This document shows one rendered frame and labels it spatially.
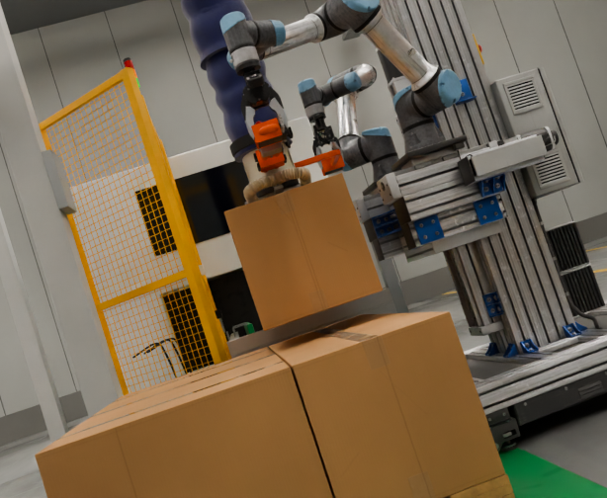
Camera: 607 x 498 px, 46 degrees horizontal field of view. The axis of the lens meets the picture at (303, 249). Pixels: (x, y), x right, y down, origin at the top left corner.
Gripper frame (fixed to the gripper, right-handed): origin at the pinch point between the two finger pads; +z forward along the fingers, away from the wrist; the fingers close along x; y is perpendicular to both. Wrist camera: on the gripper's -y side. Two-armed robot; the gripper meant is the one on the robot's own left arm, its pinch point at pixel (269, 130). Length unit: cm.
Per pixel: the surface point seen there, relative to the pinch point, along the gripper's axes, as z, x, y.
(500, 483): 103, -23, -28
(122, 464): 70, 57, -33
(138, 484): 75, 55, -32
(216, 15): -57, 1, 48
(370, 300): 57, -24, 98
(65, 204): -34, 96, 156
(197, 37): -53, 10, 53
